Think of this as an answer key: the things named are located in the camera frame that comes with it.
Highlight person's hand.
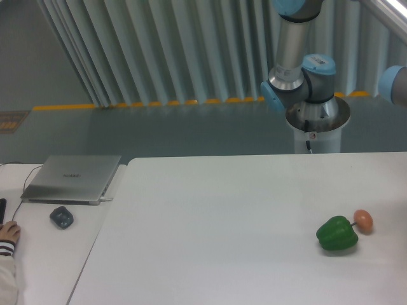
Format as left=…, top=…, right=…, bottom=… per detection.
left=0, top=221, right=21, bottom=245

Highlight brown egg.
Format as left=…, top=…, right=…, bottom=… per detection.
left=352, top=209, right=373, bottom=234

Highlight white striped sleeve forearm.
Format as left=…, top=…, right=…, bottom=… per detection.
left=1, top=240, right=18, bottom=304

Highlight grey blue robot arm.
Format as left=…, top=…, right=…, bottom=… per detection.
left=261, top=1, right=406, bottom=111

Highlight green bell pepper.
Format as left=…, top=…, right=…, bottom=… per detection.
left=315, top=215, right=359, bottom=251

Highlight black phone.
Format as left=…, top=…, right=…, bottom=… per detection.
left=0, top=198, right=7, bottom=224

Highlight silver laptop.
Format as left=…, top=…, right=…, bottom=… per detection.
left=21, top=155, right=121, bottom=205

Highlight white folding partition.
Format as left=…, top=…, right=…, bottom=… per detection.
left=39, top=1, right=406, bottom=107

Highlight black mouse cable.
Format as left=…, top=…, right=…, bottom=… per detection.
left=0, top=162, right=43, bottom=222

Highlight black pedestal cable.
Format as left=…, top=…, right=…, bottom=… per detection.
left=303, top=119, right=314, bottom=154

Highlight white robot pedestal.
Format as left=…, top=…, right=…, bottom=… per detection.
left=286, top=97, right=350, bottom=154

